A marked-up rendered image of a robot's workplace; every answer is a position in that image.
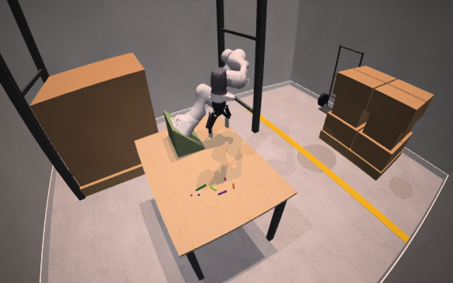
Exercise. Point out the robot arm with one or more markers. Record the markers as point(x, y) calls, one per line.
point(233, 74)

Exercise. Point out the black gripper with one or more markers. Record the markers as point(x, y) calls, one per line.
point(218, 109)

